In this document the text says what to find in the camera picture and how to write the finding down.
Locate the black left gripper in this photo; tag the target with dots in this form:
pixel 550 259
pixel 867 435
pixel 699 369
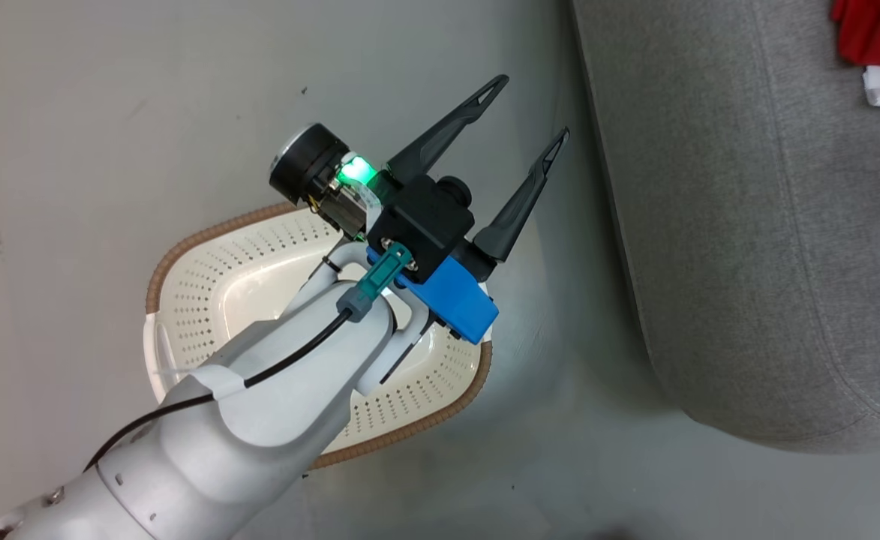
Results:
pixel 308 165

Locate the red clothing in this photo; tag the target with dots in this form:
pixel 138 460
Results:
pixel 878 30

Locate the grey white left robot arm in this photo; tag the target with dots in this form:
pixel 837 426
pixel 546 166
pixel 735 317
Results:
pixel 274 390

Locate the beige perforated laundry basket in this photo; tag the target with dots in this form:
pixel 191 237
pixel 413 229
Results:
pixel 214 285

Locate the grey fabric sofa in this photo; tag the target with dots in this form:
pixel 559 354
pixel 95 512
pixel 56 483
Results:
pixel 747 225

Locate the left wrist camera blue mount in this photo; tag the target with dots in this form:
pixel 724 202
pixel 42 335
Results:
pixel 424 225

